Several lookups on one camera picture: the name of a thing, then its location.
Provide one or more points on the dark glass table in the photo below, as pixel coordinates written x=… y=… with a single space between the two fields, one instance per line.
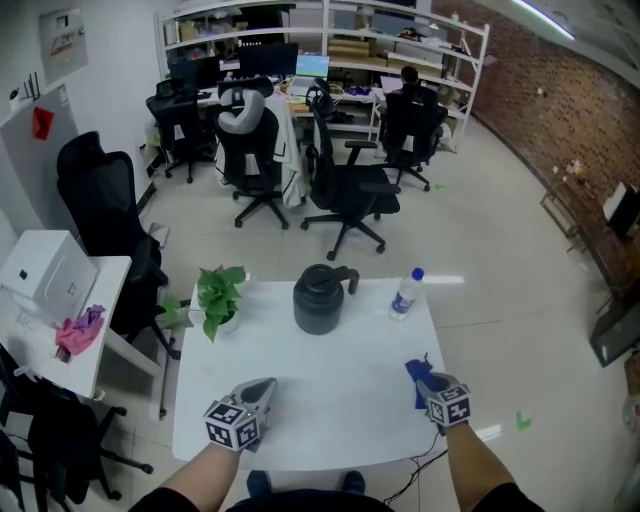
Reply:
x=617 y=335

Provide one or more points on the white shelving unit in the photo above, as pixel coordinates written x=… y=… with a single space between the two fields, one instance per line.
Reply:
x=350 y=55

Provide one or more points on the red paper ornament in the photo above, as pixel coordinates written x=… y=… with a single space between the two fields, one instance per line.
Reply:
x=43 y=122

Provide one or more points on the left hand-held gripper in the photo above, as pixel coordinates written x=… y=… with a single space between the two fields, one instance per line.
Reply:
x=231 y=424

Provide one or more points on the lit monitor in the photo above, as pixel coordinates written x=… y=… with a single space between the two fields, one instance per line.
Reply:
x=313 y=66

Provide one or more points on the white garment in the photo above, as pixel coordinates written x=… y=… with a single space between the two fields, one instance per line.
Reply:
x=294 y=165

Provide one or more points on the person's black clothing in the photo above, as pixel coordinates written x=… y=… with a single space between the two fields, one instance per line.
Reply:
x=325 y=504

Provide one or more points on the ceiling light strip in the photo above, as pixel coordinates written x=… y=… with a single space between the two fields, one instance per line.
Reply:
x=547 y=17

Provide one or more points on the black monitor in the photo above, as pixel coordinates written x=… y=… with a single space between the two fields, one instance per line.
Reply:
x=267 y=60

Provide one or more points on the person's shoe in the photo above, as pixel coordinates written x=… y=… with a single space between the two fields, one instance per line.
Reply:
x=353 y=481
x=259 y=482

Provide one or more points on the person's left forearm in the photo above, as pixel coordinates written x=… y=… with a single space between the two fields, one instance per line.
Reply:
x=200 y=470

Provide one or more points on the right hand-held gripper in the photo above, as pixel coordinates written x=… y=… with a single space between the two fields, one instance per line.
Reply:
x=450 y=405

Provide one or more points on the clear plastic holder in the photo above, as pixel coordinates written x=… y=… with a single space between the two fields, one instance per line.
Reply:
x=22 y=307

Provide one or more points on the black and white box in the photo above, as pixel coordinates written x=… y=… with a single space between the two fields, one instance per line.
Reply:
x=622 y=210

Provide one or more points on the grey cabinet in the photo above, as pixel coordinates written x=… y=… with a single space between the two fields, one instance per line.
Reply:
x=30 y=170

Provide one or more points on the potted green plant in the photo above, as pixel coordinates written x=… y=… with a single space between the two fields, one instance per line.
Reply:
x=217 y=295

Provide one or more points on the pink cloth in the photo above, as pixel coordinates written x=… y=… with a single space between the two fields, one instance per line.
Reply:
x=80 y=331

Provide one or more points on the wall poster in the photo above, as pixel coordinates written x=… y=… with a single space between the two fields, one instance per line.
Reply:
x=64 y=45

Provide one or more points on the person's right shoe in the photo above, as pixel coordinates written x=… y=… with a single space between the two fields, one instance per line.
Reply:
x=353 y=481

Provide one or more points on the metal frame table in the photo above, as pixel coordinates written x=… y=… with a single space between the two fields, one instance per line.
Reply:
x=565 y=205

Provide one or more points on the dark monitor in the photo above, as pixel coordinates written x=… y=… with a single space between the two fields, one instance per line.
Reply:
x=192 y=70

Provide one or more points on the white side table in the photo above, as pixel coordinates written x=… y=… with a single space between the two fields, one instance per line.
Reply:
x=115 y=280

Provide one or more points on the person's left shoe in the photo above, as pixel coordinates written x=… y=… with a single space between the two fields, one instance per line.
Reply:
x=259 y=482

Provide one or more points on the office chair with grey headrest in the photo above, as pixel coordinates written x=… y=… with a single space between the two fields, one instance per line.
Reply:
x=250 y=145

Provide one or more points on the person's right forearm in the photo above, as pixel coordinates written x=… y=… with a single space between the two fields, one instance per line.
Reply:
x=470 y=460

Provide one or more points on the black office chair with armrests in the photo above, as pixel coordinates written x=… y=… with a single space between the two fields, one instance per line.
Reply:
x=350 y=190

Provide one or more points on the clear water bottle blue cap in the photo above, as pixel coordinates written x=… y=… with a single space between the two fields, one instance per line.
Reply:
x=404 y=300

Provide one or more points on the white router with antennas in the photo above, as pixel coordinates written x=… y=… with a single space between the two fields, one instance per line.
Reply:
x=22 y=95

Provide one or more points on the white box appliance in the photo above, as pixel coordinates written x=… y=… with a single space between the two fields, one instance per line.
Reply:
x=45 y=265

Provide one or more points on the blue cloth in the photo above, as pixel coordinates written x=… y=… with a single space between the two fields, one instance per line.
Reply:
x=416 y=371

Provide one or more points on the tall black mesh office chair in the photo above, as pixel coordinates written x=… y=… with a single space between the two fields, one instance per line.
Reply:
x=105 y=200

